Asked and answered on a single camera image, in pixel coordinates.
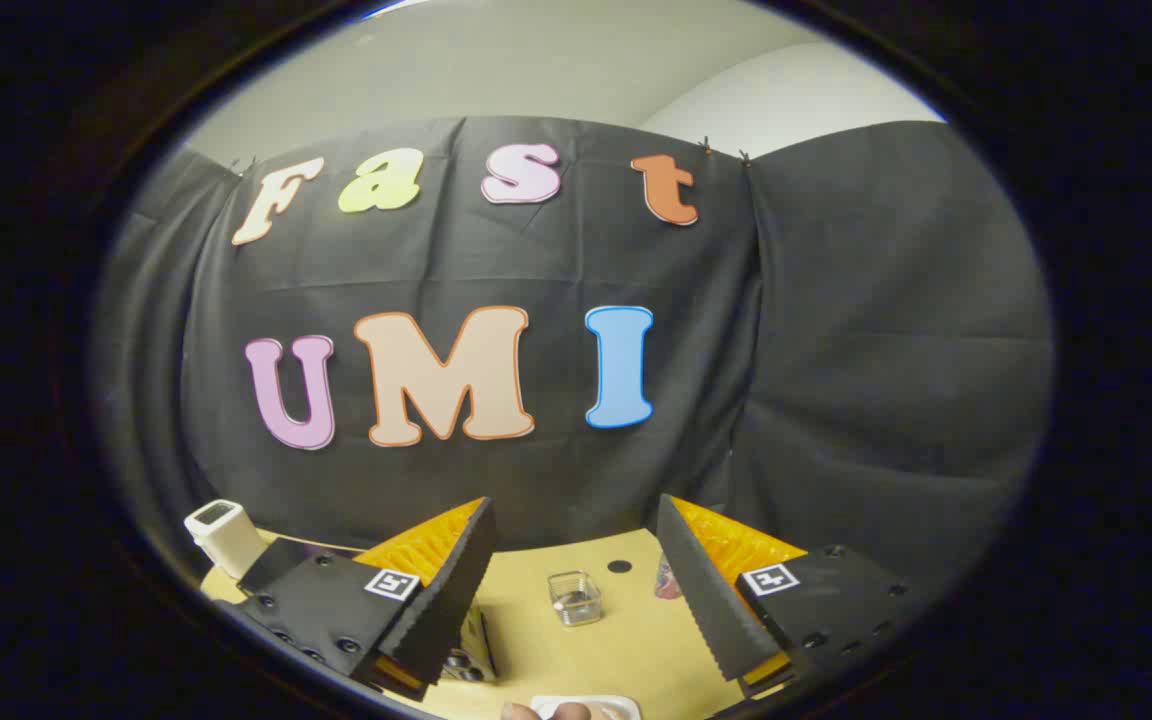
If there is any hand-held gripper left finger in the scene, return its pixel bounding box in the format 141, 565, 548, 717
214, 496, 498, 703

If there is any white toaster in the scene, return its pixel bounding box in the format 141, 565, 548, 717
184, 499, 268, 581

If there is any black backdrop cloth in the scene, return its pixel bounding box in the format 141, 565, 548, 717
91, 115, 1055, 601

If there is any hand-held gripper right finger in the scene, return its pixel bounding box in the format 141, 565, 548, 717
655, 493, 927, 701

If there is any white plate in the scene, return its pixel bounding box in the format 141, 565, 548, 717
531, 694, 643, 720

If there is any clear glass container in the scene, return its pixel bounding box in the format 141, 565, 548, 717
548, 570, 604, 628

